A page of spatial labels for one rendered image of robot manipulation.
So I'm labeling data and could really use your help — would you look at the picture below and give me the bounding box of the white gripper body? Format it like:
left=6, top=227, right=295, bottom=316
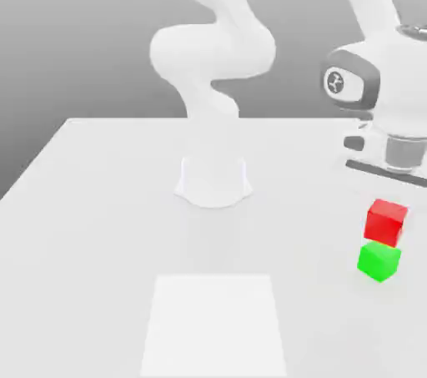
left=335, top=157, right=427, bottom=199

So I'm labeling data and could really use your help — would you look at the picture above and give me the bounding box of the small red cube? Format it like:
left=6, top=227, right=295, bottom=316
left=363, top=198, right=409, bottom=249

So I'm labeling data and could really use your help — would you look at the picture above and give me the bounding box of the small green cube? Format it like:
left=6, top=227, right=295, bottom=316
left=356, top=240, right=402, bottom=284

